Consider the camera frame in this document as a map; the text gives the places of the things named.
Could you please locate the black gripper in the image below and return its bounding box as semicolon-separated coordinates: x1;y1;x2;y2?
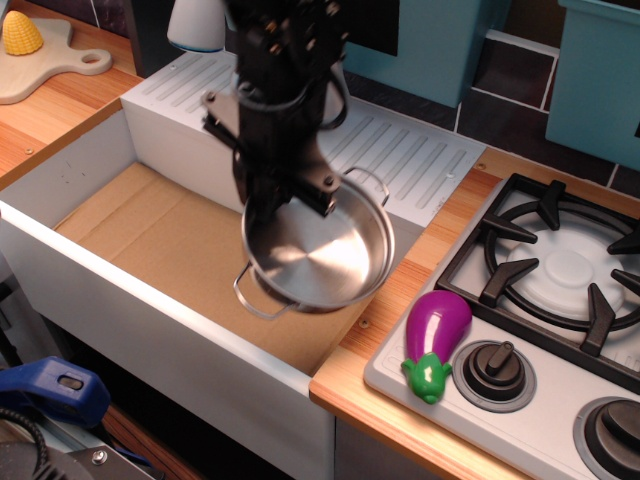
200;89;342;232

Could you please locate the stainless steel pot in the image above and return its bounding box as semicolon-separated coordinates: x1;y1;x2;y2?
233;170;396;320

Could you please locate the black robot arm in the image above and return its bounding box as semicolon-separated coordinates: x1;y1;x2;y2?
204;1;348;222

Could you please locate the cardboard sheet in sink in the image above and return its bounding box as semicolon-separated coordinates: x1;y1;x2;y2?
55;163;368;375

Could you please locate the white toy sink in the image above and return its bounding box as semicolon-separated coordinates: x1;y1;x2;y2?
1;52;483;479

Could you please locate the grey toy faucet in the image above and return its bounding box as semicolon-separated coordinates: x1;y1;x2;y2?
321;63;350;130

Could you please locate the white soap dispenser bottle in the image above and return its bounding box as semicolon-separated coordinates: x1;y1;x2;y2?
167;0;226;53

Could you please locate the teal cabinet box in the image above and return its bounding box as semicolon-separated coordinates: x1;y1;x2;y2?
336;1;510;107

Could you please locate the purple toy eggplant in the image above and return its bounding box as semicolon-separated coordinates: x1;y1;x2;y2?
401;290;472;405

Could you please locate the wooden cutting board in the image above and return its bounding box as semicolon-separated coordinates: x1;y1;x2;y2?
1;18;113;105

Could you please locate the yellow toy corn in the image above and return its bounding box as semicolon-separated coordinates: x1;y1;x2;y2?
2;10;44;56

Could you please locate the blue clamp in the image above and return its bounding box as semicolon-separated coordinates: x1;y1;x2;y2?
1;356;111;428

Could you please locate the black left stove knob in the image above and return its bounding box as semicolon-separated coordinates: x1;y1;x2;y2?
453;340;537;414

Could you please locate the black stove knob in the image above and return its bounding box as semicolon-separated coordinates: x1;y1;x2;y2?
573;397;639;479
453;340;537;414

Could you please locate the grey toy stove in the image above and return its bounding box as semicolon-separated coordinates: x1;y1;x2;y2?
364;175;639;479

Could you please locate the black burner grate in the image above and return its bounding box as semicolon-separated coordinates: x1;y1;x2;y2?
436;174;639;394

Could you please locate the black right stove knob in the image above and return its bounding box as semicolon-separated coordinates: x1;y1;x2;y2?
573;397;639;479

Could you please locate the grey metal bracket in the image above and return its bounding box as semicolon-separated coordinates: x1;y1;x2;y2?
31;430;166;480

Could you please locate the black braided cable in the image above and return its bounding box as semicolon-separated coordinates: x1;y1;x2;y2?
0;407;51;480

